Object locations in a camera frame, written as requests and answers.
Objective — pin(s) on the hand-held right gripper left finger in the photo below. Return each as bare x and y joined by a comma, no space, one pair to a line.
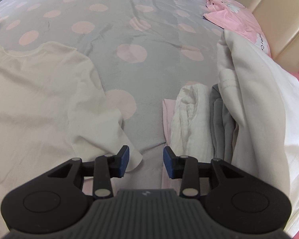
124,159

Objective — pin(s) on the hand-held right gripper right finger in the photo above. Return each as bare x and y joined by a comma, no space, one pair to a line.
168,161

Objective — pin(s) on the white t-shirt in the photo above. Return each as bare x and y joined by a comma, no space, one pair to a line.
39,92

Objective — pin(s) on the folded pink garment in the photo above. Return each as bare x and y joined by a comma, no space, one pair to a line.
167,119

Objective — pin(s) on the folded white towel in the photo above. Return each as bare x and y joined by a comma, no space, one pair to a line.
189,119

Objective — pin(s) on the folded grey garment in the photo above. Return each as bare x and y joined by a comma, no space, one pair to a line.
220,129

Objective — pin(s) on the grey pink polka dot blanket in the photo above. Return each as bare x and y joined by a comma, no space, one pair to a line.
152,79

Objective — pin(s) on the folded white garment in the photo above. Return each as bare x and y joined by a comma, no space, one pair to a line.
264,104

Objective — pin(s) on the beige padded headboard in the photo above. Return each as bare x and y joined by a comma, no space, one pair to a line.
276,10

